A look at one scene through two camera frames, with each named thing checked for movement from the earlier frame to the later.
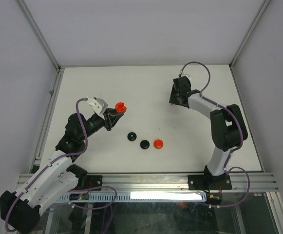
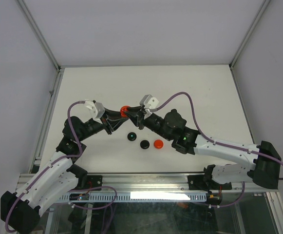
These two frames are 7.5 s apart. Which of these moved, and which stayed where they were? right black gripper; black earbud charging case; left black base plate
Moved: right black gripper
Stayed: black earbud charging case; left black base plate
